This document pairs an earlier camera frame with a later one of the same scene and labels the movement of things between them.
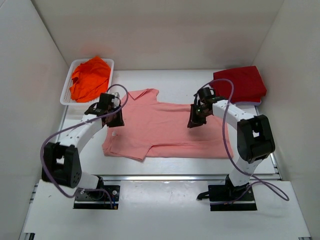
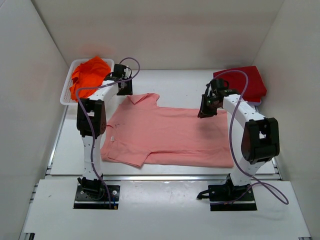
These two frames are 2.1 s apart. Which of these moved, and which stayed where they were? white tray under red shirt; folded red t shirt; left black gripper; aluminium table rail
Moved: left black gripper
Stayed: folded red t shirt; white tray under red shirt; aluminium table rail
